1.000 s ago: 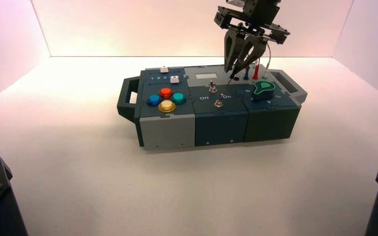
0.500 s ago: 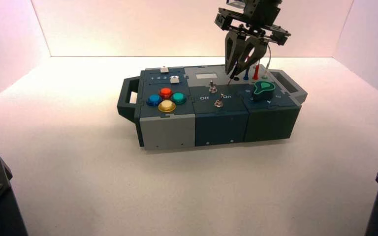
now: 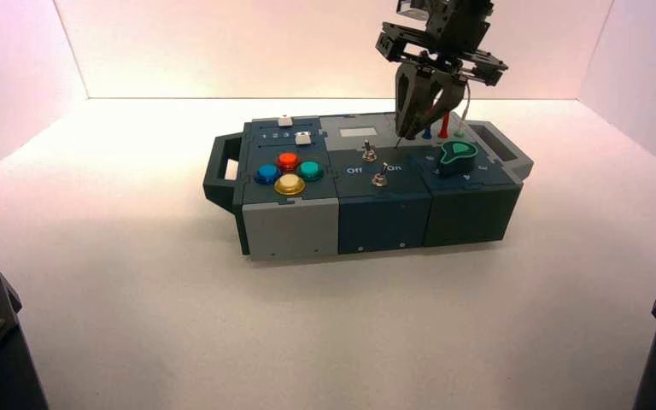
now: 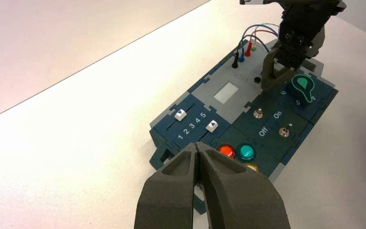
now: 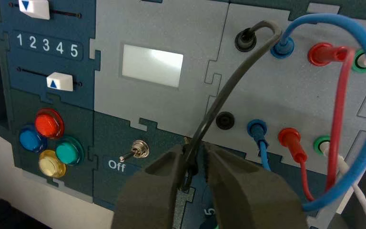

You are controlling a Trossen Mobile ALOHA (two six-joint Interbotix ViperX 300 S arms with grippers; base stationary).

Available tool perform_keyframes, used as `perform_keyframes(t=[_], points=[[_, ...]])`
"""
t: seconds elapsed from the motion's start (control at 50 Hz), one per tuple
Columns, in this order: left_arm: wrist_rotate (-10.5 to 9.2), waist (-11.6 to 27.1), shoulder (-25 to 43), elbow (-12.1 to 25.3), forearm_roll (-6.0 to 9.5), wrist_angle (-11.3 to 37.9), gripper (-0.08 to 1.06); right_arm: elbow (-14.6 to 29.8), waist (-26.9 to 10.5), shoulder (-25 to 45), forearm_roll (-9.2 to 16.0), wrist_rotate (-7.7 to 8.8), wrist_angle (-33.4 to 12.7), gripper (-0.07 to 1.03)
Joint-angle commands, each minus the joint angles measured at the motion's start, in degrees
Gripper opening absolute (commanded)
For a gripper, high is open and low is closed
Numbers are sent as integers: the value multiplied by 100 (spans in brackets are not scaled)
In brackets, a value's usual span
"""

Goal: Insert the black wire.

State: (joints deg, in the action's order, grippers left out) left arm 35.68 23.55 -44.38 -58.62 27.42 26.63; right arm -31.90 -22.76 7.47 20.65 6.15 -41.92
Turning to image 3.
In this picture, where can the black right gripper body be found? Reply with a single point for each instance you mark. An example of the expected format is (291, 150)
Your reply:
(458, 28)

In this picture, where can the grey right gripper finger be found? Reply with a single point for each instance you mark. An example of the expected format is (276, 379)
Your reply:
(400, 121)
(452, 90)

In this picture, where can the white rectangular display window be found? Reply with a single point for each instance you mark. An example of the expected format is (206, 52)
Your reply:
(355, 133)

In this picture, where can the green rotary knob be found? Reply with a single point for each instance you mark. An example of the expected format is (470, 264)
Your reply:
(457, 161)

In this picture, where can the white slider key blue arrow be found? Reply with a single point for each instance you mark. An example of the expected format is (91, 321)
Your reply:
(302, 138)

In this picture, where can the green round push button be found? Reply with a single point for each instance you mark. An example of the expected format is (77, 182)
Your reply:
(310, 170)

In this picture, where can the plain white slider key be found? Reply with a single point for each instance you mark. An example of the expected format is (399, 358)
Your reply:
(285, 120)

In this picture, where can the red round push button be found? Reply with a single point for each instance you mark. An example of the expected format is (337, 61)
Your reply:
(288, 161)

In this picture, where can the yellow round push button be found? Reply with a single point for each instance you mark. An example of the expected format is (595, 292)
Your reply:
(289, 184)

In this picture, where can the blue round push button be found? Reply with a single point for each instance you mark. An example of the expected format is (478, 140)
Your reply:
(267, 173)

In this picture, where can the blue grey modular task box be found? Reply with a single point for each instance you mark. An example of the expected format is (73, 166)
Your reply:
(288, 226)

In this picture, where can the metal toggle switch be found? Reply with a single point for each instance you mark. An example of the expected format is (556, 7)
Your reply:
(368, 154)
(380, 181)

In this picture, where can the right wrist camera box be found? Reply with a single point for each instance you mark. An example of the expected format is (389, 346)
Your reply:
(410, 7)

